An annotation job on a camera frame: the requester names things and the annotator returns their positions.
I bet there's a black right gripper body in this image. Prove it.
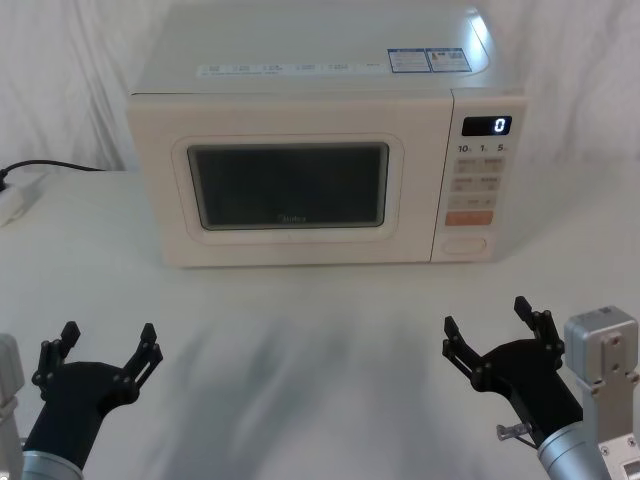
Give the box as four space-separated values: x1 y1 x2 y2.
480 338 585 450

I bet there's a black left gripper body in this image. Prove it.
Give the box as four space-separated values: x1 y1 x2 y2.
22 359 137 472

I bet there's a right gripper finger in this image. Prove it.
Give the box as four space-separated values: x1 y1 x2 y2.
513 295 567 372
440 314 494 394

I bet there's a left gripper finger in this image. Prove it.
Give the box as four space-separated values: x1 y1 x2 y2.
31 320 82 389
114 322 165 402

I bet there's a white power strip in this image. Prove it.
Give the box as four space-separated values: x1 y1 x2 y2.
0 177 45 227

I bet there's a white table cloth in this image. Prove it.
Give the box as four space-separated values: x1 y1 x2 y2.
0 168 640 480

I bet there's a white curtain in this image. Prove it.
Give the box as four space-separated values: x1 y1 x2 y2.
0 0 640 176

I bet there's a cream microwave oven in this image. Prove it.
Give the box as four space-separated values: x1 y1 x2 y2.
124 0 529 270

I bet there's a thin cable with silver plug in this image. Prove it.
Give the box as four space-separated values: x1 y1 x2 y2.
495 422 540 450

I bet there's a black power cable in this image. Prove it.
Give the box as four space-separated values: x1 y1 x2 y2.
0 159 109 193

